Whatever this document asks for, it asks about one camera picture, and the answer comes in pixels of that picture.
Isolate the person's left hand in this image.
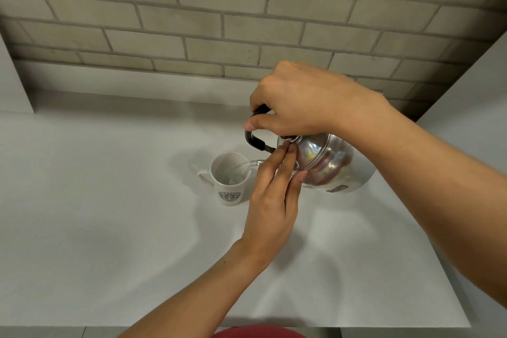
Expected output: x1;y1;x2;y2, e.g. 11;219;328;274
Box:
239;141;309;269

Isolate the person's right hand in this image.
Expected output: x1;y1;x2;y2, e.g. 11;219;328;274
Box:
243;60;393;139

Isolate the stainless steel kettle black handle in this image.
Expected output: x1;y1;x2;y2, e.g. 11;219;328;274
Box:
244;106;356;188

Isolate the person's right forearm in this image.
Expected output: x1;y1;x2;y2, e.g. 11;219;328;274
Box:
344;99;507;316

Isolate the person's left forearm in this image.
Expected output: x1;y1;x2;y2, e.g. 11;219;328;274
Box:
118;242;275;338

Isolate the white mug with round emblem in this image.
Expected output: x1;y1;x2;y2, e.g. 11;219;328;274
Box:
197;152;253;207

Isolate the person's red clothing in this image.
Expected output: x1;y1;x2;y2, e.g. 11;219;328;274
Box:
212;324;306;338

